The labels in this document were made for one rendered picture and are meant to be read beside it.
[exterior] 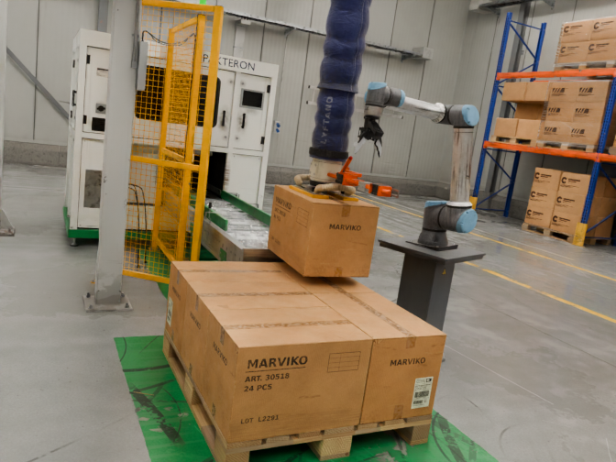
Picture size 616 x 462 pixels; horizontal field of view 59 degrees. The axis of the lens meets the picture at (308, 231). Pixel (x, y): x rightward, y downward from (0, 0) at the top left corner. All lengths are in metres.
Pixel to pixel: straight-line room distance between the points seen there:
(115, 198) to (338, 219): 1.62
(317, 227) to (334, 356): 0.82
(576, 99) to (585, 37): 1.07
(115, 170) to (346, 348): 2.13
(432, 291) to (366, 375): 1.17
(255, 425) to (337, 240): 1.12
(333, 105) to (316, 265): 0.87
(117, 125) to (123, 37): 0.55
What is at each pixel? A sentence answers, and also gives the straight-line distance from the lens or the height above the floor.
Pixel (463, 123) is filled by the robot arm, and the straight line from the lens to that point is 3.29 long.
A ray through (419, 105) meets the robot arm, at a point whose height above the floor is 1.58.
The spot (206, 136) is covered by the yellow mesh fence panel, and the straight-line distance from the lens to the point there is 3.97.
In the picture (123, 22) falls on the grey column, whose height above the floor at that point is 1.86.
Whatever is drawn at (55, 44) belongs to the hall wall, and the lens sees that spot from 11.91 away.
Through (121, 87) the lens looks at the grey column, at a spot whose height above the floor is 1.47.
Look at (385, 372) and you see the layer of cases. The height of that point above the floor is 0.38.
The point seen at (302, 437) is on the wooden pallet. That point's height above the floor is 0.13.
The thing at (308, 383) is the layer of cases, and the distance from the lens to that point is 2.30.
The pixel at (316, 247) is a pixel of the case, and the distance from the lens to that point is 2.89.
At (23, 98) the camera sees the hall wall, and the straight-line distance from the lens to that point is 11.88.
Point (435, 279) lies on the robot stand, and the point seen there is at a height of 0.58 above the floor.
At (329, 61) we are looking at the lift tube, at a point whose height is 1.74.
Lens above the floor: 1.37
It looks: 11 degrees down
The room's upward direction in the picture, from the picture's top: 8 degrees clockwise
